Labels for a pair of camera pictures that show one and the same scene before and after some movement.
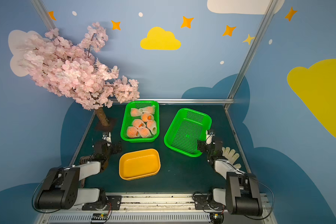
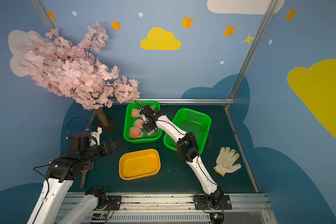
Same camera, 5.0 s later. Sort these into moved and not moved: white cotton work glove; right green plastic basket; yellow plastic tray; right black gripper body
Moved: right black gripper body
Not moved: yellow plastic tray; white cotton work glove; right green plastic basket
